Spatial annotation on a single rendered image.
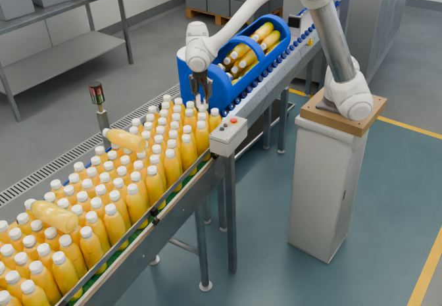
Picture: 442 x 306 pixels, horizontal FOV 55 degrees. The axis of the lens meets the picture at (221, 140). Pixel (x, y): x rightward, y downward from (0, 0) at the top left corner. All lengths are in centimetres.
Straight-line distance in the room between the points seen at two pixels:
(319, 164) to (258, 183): 105
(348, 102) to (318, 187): 69
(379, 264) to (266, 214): 82
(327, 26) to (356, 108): 39
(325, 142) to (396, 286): 105
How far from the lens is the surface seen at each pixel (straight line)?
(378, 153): 381
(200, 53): 179
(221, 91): 228
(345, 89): 196
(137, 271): 189
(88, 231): 161
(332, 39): 186
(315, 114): 224
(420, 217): 334
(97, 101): 220
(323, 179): 243
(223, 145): 196
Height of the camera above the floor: 225
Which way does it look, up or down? 36 degrees down
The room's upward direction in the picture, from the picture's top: 2 degrees counter-clockwise
